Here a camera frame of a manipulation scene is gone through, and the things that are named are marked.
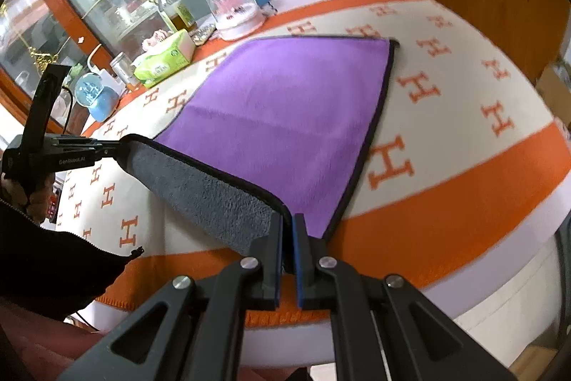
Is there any person's left hand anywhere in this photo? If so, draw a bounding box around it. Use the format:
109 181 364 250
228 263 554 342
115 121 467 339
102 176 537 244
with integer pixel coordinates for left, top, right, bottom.
1 173 55 224

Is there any glass dome pink ornament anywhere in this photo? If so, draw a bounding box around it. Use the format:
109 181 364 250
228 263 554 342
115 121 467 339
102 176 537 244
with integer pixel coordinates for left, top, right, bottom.
205 0 265 41

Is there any blue snow globe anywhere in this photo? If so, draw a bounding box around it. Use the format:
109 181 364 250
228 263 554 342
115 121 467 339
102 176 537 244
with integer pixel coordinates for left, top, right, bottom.
74 72 119 123

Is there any glass oil bottle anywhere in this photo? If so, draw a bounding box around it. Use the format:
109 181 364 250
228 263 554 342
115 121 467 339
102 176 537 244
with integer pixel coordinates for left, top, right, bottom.
156 0 197 33

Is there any brown cardboard box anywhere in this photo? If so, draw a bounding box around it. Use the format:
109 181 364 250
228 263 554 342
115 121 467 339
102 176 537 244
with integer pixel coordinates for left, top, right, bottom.
535 65 571 127

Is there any green tissue pack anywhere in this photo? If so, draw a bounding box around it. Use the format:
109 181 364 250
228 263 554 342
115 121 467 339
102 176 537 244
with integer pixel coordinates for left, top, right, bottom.
133 30 196 88

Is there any purple grey microfibre towel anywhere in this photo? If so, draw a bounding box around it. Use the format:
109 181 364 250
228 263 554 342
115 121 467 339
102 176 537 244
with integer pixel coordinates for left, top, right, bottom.
117 36 399 253

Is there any black jacket sleeve forearm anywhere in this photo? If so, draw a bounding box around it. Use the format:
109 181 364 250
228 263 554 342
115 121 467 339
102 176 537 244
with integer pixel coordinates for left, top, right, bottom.
1 201 144 321

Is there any small glass jar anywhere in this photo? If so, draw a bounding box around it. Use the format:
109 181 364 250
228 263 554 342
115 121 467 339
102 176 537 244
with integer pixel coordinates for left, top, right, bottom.
110 52 138 89

